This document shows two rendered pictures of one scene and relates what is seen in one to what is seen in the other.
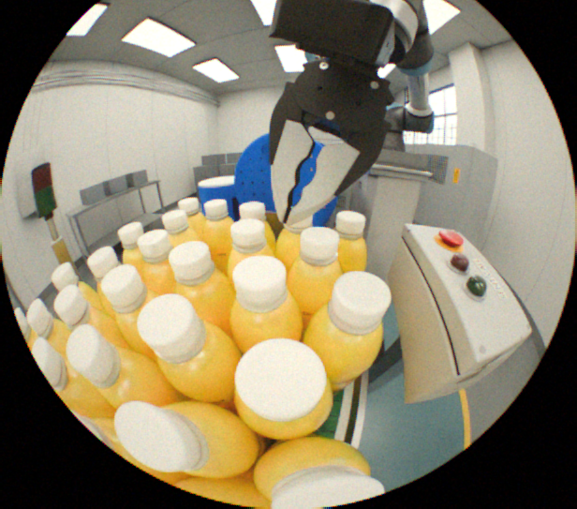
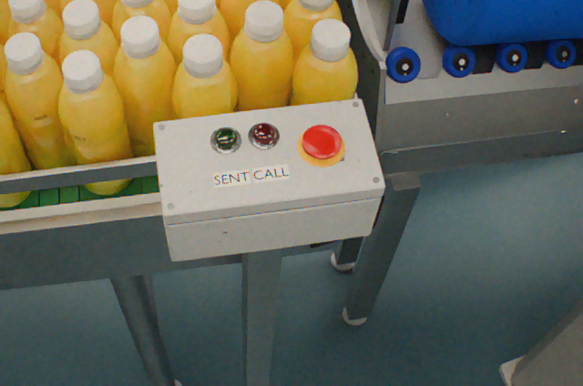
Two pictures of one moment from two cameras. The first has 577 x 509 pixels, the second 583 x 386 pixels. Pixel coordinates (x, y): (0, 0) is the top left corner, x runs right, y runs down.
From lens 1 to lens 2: 0.75 m
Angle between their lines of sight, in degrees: 53
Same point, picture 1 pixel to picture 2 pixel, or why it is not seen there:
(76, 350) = not seen: outside the picture
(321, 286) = (238, 48)
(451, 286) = (228, 117)
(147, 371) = (107, 0)
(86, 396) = not seen: outside the picture
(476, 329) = (179, 126)
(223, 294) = not seen: outside the picture
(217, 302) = not seen: outside the picture
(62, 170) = not seen: outside the picture
